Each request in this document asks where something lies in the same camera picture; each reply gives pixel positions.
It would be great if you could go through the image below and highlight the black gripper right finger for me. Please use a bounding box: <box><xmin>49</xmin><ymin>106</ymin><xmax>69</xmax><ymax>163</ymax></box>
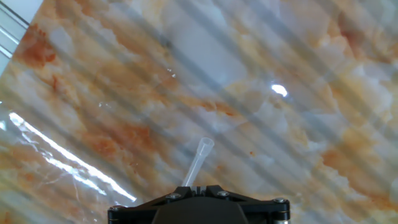
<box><xmin>200</xmin><ymin>185</ymin><xmax>291</xmax><ymax>224</ymax></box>

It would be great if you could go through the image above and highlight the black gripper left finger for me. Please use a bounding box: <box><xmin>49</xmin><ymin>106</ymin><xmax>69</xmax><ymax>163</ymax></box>
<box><xmin>108</xmin><ymin>185</ymin><xmax>198</xmax><ymax>224</ymax></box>

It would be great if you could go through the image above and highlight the clear large pipette tip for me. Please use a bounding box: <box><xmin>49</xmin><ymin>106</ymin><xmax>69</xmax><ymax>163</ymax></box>
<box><xmin>181</xmin><ymin>137</ymin><xmax>215</xmax><ymax>187</ymax></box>

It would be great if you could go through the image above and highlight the orange marble pattern mat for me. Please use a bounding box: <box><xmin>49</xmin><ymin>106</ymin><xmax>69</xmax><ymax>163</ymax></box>
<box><xmin>0</xmin><ymin>0</ymin><xmax>398</xmax><ymax>224</ymax></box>

